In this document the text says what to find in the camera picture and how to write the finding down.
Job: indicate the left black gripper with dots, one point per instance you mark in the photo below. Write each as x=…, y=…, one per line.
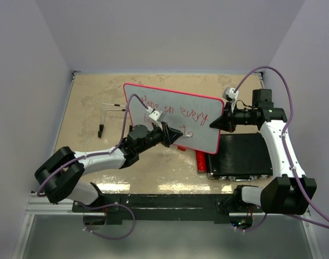
x=168, y=135

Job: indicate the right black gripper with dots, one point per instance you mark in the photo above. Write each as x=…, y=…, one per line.
x=226, y=122

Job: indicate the red marker cap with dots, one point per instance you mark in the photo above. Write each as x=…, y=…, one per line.
x=181, y=148

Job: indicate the pink framed whiteboard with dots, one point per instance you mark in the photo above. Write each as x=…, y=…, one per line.
x=188, y=112

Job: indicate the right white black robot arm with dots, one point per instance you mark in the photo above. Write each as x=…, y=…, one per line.
x=290, y=189

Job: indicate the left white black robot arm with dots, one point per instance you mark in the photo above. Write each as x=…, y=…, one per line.
x=60, y=176

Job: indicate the red glitter microphone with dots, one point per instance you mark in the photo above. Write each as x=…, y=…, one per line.
x=201, y=162

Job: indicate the black ribbed case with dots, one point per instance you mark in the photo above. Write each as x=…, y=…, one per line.
x=240, y=157

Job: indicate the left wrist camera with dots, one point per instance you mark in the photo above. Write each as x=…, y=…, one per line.
x=155, y=116

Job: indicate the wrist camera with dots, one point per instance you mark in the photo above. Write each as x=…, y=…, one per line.
x=155, y=116
x=230, y=94

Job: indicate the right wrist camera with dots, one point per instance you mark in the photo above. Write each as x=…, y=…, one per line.
x=230, y=94

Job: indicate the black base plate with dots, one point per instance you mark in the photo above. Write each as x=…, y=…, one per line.
x=165, y=207

